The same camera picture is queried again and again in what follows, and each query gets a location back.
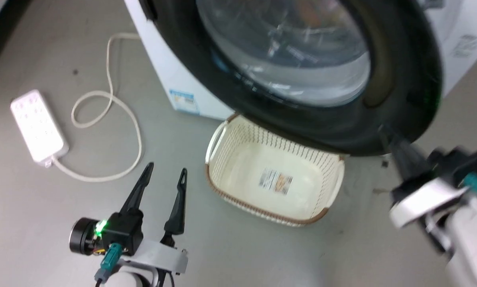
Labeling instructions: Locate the white power strip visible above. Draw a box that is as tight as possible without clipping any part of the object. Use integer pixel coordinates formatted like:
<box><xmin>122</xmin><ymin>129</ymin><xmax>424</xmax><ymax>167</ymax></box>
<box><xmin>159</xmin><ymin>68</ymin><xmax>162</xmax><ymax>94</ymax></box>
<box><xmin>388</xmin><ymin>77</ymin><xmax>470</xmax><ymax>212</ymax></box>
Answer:
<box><xmin>10</xmin><ymin>89</ymin><xmax>70</xmax><ymax>168</ymax></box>

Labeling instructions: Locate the white front-load washing machine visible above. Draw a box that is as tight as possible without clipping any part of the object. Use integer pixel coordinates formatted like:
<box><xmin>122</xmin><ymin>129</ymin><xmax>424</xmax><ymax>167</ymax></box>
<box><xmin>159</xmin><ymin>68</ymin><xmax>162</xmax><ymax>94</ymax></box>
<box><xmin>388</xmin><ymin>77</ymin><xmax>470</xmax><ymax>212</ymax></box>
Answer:
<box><xmin>124</xmin><ymin>0</ymin><xmax>236</xmax><ymax>121</ymax></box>

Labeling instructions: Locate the cream plastic laundry basket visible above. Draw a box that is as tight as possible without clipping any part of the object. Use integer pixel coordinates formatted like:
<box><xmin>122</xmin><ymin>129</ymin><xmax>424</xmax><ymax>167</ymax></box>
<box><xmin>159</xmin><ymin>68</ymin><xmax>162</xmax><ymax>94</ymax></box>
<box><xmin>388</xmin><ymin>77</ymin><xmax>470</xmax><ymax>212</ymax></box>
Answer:
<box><xmin>205</xmin><ymin>113</ymin><xmax>346</xmax><ymax>227</ymax></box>

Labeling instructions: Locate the black round washing machine door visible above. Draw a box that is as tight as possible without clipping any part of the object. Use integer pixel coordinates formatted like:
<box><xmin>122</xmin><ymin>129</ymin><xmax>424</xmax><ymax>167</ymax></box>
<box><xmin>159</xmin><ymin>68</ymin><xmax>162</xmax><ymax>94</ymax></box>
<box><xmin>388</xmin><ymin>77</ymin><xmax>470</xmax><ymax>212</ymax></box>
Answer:
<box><xmin>140</xmin><ymin>0</ymin><xmax>445</xmax><ymax>157</ymax></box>

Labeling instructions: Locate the green plug left camera cable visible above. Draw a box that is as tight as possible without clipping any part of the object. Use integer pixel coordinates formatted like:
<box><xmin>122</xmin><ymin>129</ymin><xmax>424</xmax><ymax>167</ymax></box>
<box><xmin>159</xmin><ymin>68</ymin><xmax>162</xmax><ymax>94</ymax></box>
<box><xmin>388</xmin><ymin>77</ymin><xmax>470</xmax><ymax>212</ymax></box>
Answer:
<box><xmin>94</xmin><ymin>243</ymin><xmax>123</xmax><ymax>287</ymax></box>

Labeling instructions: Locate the white printed cardboard box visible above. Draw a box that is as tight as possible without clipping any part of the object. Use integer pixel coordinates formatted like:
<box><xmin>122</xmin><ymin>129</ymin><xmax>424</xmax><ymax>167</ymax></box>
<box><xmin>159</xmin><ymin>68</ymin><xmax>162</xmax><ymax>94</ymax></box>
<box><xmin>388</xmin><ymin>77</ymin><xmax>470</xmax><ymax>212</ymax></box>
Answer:
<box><xmin>418</xmin><ymin>0</ymin><xmax>477</xmax><ymax>97</ymax></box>

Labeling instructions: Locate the blue energy label sticker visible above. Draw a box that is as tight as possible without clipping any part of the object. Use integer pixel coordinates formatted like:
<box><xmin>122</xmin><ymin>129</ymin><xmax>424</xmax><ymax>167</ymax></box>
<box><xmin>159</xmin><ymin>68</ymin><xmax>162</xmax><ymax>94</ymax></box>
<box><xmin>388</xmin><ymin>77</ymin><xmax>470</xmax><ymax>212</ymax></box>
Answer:
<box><xmin>169</xmin><ymin>89</ymin><xmax>200</xmax><ymax>116</ymax></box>

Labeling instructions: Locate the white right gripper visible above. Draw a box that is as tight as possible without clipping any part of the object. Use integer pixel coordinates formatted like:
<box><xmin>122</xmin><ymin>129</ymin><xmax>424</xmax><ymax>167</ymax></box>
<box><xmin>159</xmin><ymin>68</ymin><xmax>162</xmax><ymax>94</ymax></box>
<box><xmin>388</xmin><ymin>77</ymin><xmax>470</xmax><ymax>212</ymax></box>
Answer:
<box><xmin>377</xmin><ymin>124</ymin><xmax>472</xmax><ymax>230</ymax></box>

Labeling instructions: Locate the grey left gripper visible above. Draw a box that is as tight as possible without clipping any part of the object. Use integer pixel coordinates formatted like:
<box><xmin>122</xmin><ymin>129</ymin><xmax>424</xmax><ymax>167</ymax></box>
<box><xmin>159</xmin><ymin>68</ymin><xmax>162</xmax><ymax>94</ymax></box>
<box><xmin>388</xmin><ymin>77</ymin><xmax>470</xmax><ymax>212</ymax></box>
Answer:
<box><xmin>119</xmin><ymin>161</ymin><xmax>189</xmax><ymax>276</ymax></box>

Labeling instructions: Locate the barcode sticker with orange print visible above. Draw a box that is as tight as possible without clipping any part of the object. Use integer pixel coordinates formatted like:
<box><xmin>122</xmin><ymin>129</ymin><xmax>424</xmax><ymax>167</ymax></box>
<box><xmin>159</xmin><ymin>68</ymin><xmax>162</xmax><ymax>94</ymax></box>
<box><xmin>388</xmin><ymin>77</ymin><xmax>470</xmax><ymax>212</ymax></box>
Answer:
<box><xmin>259</xmin><ymin>167</ymin><xmax>294</xmax><ymax>195</ymax></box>

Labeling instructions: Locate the white power strip cable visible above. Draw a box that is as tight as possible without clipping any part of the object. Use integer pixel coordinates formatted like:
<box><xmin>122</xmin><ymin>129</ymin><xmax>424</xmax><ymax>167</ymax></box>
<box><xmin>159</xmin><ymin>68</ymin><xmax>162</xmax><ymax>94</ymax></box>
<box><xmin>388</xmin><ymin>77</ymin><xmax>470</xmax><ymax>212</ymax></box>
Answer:
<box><xmin>50</xmin><ymin>33</ymin><xmax>143</xmax><ymax>183</ymax></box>

